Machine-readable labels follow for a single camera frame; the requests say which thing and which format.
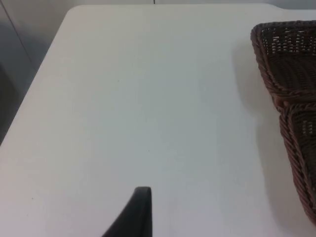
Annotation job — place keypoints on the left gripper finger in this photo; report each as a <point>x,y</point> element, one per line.
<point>138,214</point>

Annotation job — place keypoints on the dark brown wicker basket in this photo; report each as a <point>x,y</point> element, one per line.
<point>291,66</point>
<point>303,148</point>

